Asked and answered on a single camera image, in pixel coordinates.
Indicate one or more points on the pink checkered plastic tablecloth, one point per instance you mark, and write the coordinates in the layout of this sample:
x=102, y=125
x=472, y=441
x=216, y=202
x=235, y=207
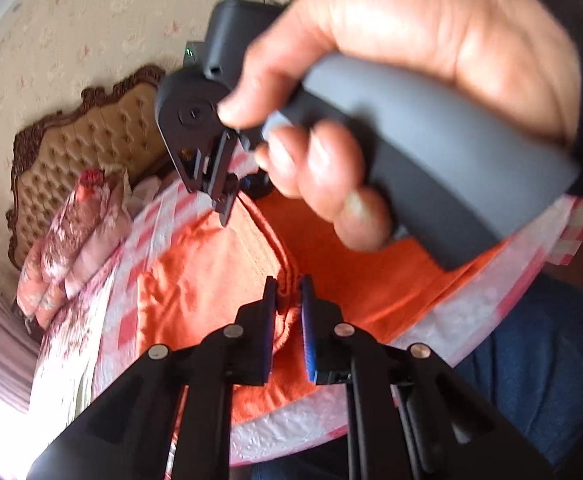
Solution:
x=454, y=327

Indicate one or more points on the floral pink folded quilt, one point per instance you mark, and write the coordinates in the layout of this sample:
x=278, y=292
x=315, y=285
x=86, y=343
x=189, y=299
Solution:
x=85, y=231

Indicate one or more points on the person's right hand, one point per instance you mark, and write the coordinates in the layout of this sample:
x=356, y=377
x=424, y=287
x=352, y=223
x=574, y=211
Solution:
x=513, y=56

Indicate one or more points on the tufted brown leather headboard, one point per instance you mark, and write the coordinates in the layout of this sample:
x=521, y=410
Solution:
x=109, y=127

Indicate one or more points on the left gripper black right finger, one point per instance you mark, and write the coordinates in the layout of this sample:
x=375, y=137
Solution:
x=339, y=353

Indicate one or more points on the orange pants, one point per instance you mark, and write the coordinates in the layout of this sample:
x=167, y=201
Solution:
x=200, y=283

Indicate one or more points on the person's blue jeans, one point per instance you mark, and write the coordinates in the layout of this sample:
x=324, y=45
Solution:
x=531, y=370

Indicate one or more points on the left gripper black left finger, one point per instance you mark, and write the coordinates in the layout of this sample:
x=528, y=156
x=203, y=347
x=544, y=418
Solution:
x=238, y=354

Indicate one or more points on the floral pink bed sheet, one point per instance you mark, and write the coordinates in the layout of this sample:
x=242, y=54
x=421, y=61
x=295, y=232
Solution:
x=63, y=380

